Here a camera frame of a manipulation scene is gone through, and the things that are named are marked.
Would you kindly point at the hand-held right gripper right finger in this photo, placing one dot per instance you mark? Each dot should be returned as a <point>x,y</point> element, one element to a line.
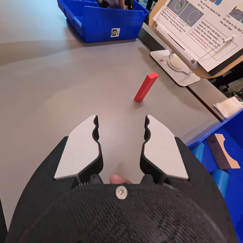
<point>164,151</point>

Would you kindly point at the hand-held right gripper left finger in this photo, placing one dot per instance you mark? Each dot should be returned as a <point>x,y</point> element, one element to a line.
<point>79,151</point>

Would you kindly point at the blue cylinder block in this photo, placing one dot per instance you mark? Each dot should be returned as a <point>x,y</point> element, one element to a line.
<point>220,182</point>
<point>198,151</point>

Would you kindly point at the blue bin with printed tag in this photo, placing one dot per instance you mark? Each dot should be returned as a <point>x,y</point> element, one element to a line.
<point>98,20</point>

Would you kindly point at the wooden arch block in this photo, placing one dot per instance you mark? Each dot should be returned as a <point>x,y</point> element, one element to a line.
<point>218,153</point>

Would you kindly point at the red plank block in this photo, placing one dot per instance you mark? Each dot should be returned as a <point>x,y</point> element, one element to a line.
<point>145,87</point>

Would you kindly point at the plain blue plastic bin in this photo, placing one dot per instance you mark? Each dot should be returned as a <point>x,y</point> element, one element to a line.
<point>233,189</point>

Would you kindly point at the person's left hand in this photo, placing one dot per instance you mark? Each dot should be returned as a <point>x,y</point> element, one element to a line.
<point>121,4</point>

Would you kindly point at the person's right hand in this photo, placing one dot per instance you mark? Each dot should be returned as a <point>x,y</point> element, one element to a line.
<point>118,179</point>

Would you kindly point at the clear plastic packet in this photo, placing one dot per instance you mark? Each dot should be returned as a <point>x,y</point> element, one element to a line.
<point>227,106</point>

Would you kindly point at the black backing board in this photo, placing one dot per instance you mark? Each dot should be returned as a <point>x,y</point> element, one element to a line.
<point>226,66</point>

